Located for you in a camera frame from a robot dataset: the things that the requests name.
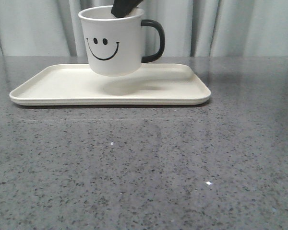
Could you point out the cream rectangular plastic tray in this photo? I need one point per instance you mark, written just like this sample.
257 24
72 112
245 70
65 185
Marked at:
77 84

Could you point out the pale grey-green curtain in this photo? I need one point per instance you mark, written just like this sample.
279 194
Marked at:
193 28

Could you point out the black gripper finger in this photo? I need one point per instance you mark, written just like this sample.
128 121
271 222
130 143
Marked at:
122 8

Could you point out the white smiley mug black handle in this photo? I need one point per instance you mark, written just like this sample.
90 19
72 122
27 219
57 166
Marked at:
114 46

